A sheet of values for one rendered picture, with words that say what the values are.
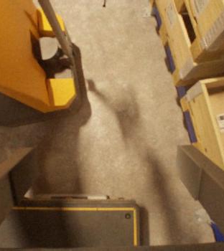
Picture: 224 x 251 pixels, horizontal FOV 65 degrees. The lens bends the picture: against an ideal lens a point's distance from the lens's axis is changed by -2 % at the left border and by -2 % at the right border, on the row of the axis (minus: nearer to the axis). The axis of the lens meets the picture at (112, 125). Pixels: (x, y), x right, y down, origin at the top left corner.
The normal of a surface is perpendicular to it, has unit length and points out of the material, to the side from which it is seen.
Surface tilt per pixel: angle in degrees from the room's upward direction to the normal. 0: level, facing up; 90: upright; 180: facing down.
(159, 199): 0
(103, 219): 0
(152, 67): 0
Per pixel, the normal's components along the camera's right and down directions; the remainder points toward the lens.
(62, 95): 0.34, -0.22
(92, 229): -0.02, -0.15
